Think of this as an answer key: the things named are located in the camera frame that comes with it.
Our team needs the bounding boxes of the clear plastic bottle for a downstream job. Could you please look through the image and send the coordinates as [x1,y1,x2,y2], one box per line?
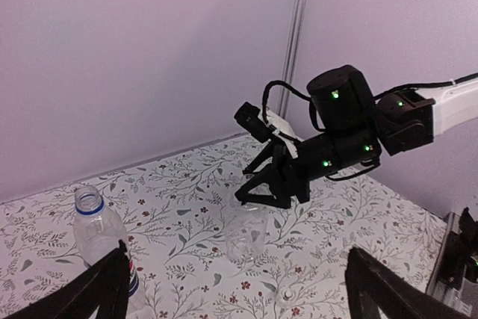
[225,199,269,264]

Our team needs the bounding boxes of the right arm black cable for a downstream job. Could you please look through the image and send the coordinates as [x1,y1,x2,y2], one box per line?
[261,79,326,133]

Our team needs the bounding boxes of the right aluminium frame post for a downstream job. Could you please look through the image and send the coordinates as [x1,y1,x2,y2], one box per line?
[279,0,314,122]

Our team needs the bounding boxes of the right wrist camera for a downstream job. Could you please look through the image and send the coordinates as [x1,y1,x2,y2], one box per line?
[234,102,299,159]

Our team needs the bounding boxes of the front aluminium rail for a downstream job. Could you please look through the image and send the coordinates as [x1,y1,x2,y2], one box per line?
[426,208,477,318]

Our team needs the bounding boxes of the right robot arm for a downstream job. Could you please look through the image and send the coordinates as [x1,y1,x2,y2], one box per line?
[235,65,477,209]

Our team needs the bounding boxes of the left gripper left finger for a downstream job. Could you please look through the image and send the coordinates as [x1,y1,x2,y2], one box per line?
[9,241,130,319]

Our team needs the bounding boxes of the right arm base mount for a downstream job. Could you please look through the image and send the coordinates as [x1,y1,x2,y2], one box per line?
[436,206,478,297]

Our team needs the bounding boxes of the floral patterned table mat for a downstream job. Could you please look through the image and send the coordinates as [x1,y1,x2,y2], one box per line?
[0,131,449,319]

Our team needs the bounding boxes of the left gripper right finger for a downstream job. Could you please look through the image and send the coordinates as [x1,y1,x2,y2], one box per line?
[345,247,467,318]

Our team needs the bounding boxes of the white clear bottle cap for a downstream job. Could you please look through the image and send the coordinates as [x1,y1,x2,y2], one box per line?
[275,287,298,309]

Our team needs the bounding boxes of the Pepsi label plastic bottle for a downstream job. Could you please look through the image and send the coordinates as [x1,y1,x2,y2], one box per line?
[73,185,155,318]

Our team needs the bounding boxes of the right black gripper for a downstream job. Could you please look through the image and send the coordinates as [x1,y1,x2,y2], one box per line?
[234,144,310,208]

